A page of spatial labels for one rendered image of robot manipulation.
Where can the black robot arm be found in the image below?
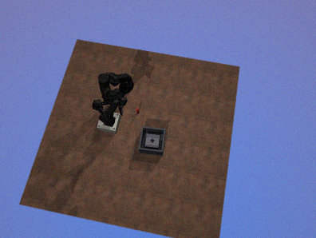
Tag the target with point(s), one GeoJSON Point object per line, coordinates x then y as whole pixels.
{"type": "Point", "coordinates": [126, 85]}

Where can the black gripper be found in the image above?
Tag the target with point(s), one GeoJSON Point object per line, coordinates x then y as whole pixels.
{"type": "Point", "coordinates": [98, 104]}

